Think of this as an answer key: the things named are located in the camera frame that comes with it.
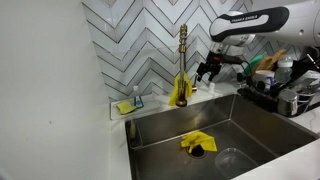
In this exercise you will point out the clear dish soap bottle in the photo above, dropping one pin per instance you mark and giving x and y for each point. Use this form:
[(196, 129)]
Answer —
[(137, 98)]

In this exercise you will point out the yellow rubber glove in sink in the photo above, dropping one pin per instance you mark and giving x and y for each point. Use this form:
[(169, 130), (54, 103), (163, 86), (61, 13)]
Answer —
[(194, 139)]

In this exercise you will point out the steel utensil cup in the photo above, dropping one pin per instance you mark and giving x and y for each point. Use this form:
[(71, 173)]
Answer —
[(287, 102)]

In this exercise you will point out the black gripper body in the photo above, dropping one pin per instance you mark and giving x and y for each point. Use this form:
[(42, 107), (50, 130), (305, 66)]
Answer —
[(215, 61)]

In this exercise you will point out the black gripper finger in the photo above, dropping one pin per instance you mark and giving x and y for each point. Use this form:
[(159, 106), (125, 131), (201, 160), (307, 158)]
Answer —
[(201, 70), (212, 74)]

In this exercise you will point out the clear plastic bowl in sink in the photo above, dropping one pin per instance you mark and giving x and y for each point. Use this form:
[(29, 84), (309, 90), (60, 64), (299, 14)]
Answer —
[(232, 162)]

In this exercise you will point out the yellow cloth on faucet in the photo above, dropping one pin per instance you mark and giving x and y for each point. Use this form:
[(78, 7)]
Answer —
[(188, 93)]

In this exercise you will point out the stainless steel sink basin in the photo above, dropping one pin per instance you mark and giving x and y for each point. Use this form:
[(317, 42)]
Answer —
[(155, 152)]

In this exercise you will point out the white sponge tray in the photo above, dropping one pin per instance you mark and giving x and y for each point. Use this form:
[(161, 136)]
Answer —
[(150, 104)]

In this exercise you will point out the gold faucet handle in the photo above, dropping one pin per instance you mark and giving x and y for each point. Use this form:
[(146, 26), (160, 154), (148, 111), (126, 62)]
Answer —
[(194, 86)]

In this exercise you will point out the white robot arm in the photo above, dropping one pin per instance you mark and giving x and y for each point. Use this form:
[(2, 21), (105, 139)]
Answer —
[(297, 23)]

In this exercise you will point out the clear baby bottle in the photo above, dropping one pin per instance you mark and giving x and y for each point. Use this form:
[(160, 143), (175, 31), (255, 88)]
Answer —
[(284, 70)]

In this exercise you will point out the gold pull-down kitchen faucet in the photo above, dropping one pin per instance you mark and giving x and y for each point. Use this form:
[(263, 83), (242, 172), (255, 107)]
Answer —
[(181, 100)]

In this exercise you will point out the white air gap cap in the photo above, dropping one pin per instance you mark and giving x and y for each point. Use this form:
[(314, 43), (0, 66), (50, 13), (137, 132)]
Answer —
[(211, 88)]

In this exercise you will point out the black dish drying rack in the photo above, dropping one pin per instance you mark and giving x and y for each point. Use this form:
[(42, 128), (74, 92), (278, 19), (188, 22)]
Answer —
[(304, 81)]

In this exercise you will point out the yellow sponge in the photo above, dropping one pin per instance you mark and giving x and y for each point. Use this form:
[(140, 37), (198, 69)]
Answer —
[(125, 107)]

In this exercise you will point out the white mug blue handle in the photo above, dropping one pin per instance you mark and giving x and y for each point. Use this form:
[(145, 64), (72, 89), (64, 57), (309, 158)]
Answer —
[(264, 79)]

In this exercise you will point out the green plastic lid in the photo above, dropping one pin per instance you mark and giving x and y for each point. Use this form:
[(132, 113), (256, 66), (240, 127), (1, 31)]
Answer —
[(252, 63)]

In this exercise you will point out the wooden cutting board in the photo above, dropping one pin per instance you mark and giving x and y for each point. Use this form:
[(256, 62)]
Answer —
[(267, 62)]

